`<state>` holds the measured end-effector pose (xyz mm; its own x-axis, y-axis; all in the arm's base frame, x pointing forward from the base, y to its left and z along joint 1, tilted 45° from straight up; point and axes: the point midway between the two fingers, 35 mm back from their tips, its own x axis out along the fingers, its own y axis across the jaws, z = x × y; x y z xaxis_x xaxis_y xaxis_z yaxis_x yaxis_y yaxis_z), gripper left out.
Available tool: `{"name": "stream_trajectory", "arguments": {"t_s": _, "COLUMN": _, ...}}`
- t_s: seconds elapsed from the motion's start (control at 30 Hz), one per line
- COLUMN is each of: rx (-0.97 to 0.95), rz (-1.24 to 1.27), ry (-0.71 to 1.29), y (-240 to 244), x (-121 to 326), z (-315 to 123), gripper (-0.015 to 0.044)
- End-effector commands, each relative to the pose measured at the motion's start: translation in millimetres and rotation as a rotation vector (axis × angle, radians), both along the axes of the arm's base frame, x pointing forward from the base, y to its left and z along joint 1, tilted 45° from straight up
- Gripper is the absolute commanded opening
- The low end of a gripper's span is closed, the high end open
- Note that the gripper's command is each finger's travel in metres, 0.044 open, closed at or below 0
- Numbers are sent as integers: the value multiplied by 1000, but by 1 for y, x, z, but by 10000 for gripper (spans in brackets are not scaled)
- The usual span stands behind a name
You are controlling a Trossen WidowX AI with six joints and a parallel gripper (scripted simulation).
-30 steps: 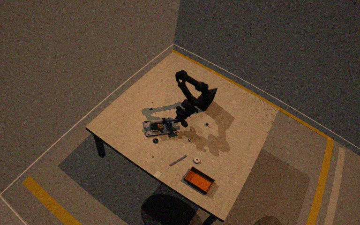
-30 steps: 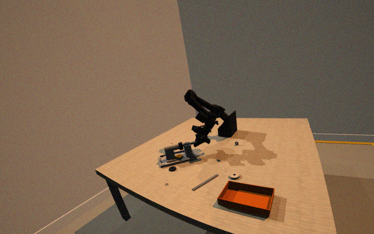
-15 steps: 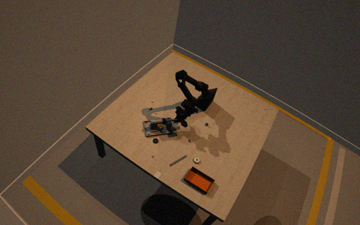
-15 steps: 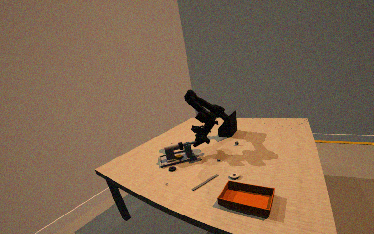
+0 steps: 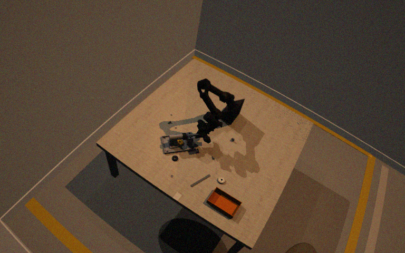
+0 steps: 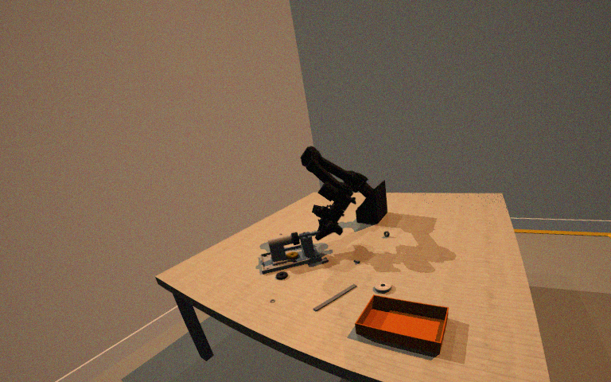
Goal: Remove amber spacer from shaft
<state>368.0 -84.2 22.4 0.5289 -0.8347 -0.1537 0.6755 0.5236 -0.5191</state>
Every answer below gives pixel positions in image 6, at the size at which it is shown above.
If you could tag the orange open rectangular tray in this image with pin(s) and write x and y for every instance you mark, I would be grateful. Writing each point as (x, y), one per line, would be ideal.
(411, 324)

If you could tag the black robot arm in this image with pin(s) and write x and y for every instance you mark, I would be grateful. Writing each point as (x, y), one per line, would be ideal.
(332, 189)

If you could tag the black rubber washer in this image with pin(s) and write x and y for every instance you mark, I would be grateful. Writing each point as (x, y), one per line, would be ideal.
(281, 275)

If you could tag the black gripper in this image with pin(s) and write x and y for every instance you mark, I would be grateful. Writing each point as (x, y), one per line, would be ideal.
(326, 226)

